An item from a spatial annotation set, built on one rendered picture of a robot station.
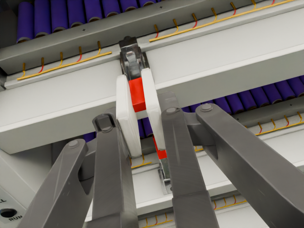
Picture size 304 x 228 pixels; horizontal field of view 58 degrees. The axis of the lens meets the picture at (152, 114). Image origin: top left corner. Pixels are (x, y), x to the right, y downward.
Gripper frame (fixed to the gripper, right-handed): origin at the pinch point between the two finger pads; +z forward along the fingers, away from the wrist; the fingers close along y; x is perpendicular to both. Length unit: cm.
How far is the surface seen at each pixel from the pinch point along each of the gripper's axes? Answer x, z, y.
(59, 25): 5.0, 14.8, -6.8
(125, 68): 0.8, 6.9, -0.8
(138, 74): 0.6, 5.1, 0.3
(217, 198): -35.3, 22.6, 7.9
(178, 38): 1.1, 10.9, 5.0
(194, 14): 2.7, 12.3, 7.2
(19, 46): 4.3, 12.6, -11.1
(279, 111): -15.2, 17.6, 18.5
